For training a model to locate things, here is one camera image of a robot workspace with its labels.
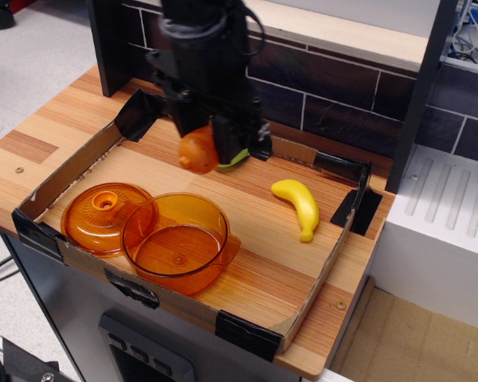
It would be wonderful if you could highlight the orange transparent plastic pot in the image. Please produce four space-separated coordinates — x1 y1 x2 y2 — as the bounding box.
120 193 241 296

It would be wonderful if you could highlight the cardboard fence with black tape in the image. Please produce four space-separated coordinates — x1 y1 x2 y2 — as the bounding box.
13 111 392 364

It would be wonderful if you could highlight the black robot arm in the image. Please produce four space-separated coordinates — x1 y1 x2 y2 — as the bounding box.
147 1 272 166

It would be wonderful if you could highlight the dark brick backsplash panel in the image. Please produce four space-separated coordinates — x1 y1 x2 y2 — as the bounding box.
121 2 478 168

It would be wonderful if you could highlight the orange transparent pot lid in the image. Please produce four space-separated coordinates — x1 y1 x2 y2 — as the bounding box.
61 182 159 258

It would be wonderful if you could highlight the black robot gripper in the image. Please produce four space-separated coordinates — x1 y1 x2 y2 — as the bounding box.
146 37 269 164

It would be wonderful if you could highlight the grey oven control panel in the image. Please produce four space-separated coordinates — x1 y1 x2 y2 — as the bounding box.
99 314 195 381

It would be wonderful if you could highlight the white toy sink drainboard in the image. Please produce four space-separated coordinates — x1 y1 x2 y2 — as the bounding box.
371 146 478 328

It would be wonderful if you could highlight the green toy pear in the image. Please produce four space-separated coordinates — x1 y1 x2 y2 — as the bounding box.
216 149 249 172

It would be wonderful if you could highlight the yellow toy banana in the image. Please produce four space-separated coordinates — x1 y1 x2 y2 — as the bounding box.
271 179 320 242

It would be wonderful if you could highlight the black cable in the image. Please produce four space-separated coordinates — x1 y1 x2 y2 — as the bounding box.
238 2 266 57

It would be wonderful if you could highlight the orange toy carrot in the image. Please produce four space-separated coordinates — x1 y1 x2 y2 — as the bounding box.
178 125 220 174

